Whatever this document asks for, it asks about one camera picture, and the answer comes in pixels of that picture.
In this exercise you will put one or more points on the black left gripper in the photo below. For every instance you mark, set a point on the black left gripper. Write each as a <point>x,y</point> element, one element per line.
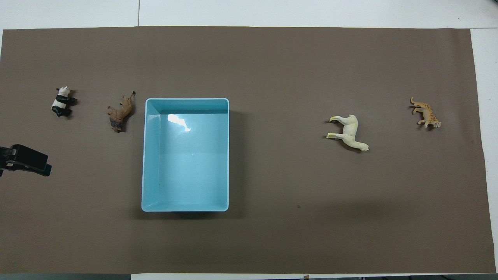
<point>27,159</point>

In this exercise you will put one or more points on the black and white panda toy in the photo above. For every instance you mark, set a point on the black and white panda toy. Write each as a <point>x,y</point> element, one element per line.
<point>60,102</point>

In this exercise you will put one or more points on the brown lion toy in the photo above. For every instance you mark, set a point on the brown lion toy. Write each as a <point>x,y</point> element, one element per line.
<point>121,112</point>

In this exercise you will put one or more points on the white horse toy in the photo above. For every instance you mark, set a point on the white horse toy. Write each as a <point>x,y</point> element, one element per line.
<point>351,131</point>

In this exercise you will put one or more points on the orange tiger toy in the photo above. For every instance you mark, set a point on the orange tiger toy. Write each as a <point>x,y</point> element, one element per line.
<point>427,112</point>

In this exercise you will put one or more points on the light blue storage box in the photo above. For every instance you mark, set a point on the light blue storage box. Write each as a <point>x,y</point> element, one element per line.
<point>186,171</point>

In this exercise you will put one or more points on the brown table mat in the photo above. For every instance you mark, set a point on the brown table mat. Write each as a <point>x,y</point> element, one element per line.
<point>295,70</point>

